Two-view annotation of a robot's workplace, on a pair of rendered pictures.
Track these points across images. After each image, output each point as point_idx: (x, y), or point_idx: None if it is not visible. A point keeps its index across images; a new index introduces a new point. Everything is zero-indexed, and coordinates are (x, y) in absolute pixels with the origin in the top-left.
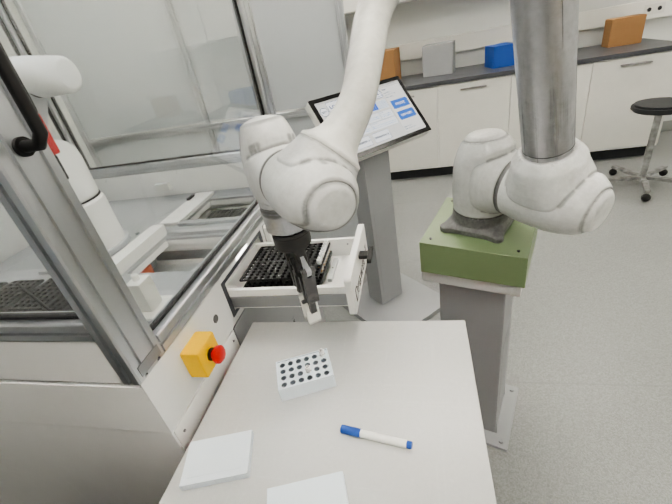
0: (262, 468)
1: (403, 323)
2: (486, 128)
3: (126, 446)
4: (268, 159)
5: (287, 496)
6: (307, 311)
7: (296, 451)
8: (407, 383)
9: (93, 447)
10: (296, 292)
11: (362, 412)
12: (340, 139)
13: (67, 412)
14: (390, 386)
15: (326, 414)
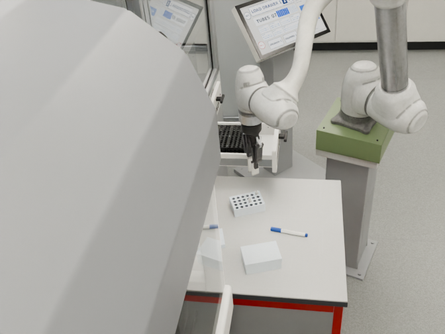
0: (231, 244)
1: (303, 180)
2: (365, 60)
3: None
4: (255, 91)
5: (251, 248)
6: (252, 167)
7: (247, 238)
8: (305, 210)
9: None
10: (240, 157)
11: (281, 222)
12: (292, 89)
13: None
14: (296, 211)
15: (261, 223)
